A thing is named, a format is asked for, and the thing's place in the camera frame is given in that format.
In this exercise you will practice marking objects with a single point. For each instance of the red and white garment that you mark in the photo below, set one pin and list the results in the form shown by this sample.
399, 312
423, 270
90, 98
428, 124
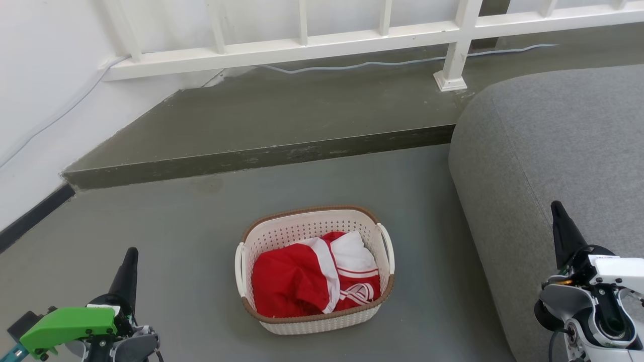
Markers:
294, 281

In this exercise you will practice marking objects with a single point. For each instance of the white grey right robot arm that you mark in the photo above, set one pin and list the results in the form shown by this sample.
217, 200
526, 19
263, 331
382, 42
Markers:
578, 311

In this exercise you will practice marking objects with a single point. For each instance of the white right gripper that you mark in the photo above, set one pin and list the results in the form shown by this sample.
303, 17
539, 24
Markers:
619, 271

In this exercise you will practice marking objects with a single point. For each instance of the white perforated laundry basket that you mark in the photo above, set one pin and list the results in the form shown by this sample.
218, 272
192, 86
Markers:
302, 226

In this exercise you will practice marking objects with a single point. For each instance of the grey concrete raised step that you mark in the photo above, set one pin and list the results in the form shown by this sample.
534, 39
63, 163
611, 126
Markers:
302, 115

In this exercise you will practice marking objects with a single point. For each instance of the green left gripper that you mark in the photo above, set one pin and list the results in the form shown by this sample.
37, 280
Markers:
70, 324

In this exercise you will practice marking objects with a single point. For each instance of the black baseboard strip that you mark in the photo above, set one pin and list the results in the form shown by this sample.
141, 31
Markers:
35, 215

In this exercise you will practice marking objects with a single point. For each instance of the grey fabric sofa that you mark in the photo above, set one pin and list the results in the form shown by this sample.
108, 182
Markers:
553, 141

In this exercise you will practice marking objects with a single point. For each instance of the white wooden railing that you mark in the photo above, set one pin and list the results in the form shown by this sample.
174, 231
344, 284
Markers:
302, 48

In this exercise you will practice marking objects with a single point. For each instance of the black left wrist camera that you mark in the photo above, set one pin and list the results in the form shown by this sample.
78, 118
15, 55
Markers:
22, 322

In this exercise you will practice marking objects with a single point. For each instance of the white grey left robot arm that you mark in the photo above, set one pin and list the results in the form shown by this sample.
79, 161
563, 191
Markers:
126, 347

